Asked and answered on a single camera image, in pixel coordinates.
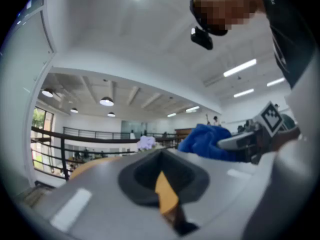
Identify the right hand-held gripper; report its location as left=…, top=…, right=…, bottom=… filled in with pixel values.
left=216, top=100, right=285, bottom=165

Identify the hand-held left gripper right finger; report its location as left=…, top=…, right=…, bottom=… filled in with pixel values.
left=161, top=149, right=275, bottom=240

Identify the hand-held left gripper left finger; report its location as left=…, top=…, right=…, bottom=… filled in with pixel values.
left=32, top=149, right=176, bottom=240

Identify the blue cloth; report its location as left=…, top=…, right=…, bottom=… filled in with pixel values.
left=177, top=123, right=241, bottom=163

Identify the purple flower bouquet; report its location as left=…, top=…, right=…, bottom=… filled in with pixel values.
left=136, top=135, right=157, bottom=152

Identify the black railing with wooden handrail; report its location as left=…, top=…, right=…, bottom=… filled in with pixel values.
left=31, top=125, right=187, bottom=182

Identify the black metal railing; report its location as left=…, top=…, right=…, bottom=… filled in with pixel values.
left=62, top=126, right=133, bottom=140

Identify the black-framed window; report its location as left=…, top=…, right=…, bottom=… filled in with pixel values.
left=31, top=106, right=55, bottom=175

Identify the person's black shirt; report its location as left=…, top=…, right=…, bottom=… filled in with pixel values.
left=256, top=0, right=320, bottom=89

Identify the person's head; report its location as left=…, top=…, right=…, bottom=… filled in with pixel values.
left=189, top=0, right=266, bottom=37

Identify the frosted glass door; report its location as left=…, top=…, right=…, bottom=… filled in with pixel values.
left=3, top=0, right=57, bottom=195

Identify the black head-mounted camera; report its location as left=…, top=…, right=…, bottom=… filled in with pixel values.
left=190, top=26, right=214, bottom=51

